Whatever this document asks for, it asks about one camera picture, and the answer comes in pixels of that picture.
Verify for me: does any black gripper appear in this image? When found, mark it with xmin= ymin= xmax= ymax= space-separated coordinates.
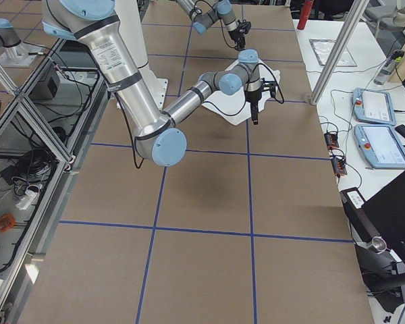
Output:
xmin=228 ymin=27 xmax=247 ymax=51
xmin=246 ymin=90 xmax=261 ymax=125

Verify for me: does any white long-sleeve printed t-shirt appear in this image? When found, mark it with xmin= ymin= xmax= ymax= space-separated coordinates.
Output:
xmin=202 ymin=59 xmax=281 ymax=126

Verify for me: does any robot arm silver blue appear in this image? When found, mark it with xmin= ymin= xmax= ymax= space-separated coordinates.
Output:
xmin=42 ymin=1 xmax=263 ymax=167
xmin=175 ymin=0 xmax=251 ymax=51

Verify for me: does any red cylindrical bottle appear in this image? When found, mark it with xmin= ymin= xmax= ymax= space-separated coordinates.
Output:
xmin=297 ymin=0 xmax=314 ymax=30

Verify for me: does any orange black electronics module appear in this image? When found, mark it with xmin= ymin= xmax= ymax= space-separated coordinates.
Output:
xmin=331 ymin=157 xmax=348 ymax=178
xmin=324 ymin=132 xmax=340 ymax=150

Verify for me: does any far blue teach pendant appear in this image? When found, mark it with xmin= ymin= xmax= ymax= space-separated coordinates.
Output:
xmin=352 ymin=88 xmax=396 ymax=126

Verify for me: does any blue teach pendant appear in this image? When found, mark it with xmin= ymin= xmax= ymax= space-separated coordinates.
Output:
xmin=352 ymin=88 xmax=396 ymax=126
xmin=354 ymin=124 xmax=405 ymax=169

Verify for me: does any brown paper table mat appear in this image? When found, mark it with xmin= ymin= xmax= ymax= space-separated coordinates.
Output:
xmin=19 ymin=5 xmax=373 ymax=323

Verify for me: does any near blue teach pendant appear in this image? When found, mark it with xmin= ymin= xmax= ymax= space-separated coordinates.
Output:
xmin=354 ymin=124 xmax=405 ymax=169

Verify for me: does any black box with white label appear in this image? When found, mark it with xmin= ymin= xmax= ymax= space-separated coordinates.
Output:
xmin=340 ymin=187 xmax=387 ymax=250

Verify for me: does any black laptop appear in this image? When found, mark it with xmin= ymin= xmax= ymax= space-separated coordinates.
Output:
xmin=362 ymin=170 xmax=405 ymax=261

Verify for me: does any black monitor stand with knob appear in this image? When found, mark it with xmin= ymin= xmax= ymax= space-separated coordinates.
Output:
xmin=355 ymin=245 xmax=405 ymax=314

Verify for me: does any orange tag under table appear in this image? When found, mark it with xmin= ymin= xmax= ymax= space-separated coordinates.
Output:
xmin=0 ymin=213 xmax=16 ymax=233

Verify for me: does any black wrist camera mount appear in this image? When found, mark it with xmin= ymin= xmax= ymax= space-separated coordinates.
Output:
xmin=238 ymin=20 xmax=251 ymax=35
xmin=261 ymin=78 xmax=278 ymax=99

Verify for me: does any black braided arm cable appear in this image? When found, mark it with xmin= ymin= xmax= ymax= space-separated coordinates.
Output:
xmin=202 ymin=60 xmax=286 ymax=117
xmin=193 ymin=0 xmax=240 ymax=50

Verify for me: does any aluminium frame post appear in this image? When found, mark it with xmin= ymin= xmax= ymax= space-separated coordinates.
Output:
xmin=310 ymin=0 xmax=369 ymax=105

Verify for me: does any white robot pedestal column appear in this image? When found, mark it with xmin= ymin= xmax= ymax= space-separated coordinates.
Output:
xmin=115 ymin=0 xmax=168 ymax=110

